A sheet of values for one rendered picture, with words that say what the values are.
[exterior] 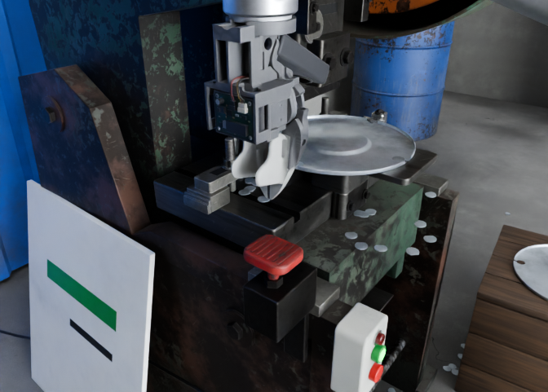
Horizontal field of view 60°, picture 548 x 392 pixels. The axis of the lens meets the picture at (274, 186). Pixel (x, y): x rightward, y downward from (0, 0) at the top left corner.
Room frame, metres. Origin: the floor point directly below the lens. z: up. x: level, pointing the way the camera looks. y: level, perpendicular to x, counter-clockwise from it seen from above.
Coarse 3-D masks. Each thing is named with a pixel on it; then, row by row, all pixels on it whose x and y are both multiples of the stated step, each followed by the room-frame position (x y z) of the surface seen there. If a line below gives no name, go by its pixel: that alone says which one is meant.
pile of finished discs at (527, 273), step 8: (528, 248) 1.12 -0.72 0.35; (536, 248) 1.12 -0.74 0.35; (544, 248) 1.12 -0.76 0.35; (520, 256) 1.08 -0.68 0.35; (528, 256) 1.08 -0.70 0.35; (536, 256) 1.08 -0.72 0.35; (544, 256) 1.08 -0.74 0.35; (520, 264) 1.05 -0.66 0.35; (528, 264) 1.05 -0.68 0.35; (536, 264) 1.05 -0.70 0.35; (544, 264) 1.05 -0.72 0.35; (520, 272) 1.01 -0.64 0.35; (528, 272) 1.01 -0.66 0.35; (536, 272) 1.01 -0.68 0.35; (544, 272) 1.01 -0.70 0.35; (520, 280) 0.98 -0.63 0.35; (528, 280) 0.98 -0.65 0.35; (536, 280) 0.98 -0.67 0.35; (544, 280) 0.98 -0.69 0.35; (536, 288) 0.94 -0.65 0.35; (544, 288) 0.94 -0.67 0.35; (544, 296) 0.92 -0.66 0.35
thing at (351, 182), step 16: (416, 160) 0.77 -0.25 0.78; (432, 160) 0.77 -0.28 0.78; (320, 176) 0.81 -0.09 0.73; (336, 176) 0.79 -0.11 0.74; (352, 176) 0.79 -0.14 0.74; (368, 176) 0.85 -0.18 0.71; (384, 176) 0.71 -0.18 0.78; (400, 176) 0.70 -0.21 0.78; (416, 176) 0.71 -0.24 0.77; (336, 192) 0.79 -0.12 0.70; (352, 192) 0.80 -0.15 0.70; (368, 192) 0.83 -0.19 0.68; (336, 208) 0.78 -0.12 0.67; (352, 208) 0.78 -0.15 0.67
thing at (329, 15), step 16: (320, 0) 0.86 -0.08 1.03; (336, 0) 0.90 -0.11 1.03; (320, 16) 0.84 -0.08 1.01; (336, 16) 0.91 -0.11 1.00; (320, 32) 0.84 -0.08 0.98; (336, 32) 0.90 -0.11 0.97; (320, 48) 0.82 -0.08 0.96; (336, 48) 0.85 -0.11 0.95; (336, 64) 0.86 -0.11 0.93; (336, 80) 0.86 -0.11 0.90
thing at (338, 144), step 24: (312, 120) 0.97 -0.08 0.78; (336, 120) 0.97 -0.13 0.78; (360, 120) 0.97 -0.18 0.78; (312, 144) 0.82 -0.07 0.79; (336, 144) 0.82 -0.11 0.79; (360, 144) 0.82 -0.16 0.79; (384, 144) 0.83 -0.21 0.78; (408, 144) 0.83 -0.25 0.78; (312, 168) 0.73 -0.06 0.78; (336, 168) 0.73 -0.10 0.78; (360, 168) 0.73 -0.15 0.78; (384, 168) 0.72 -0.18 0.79
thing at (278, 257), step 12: (264, 240) 0.54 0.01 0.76; (276, 240) 0.54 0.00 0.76; (252, 252) 0.52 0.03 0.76; (264, 252) 0.52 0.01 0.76; (276, 252) 0.51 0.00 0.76; (288, 252) 0.52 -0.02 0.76; (300, 252) 0.52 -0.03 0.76; (252, 264) 0.51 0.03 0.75; (264, 264) 0.49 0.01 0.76; (276, 264) 0.49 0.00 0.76; (288, 264) 0.49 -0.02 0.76; (276, 276) 0.52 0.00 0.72
